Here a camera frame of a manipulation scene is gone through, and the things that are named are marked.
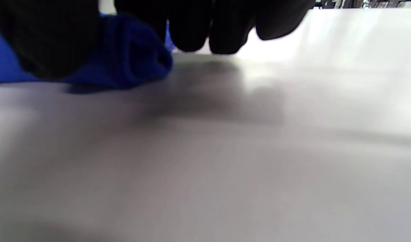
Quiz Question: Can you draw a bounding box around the person's right hand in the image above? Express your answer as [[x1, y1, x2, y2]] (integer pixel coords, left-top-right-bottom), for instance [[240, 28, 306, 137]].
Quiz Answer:
[[0, 0, 316, 81]]

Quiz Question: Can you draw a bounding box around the blue towel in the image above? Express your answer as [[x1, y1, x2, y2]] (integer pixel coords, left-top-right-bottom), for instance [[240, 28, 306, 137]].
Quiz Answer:
[[0, 13, 174, 90]]

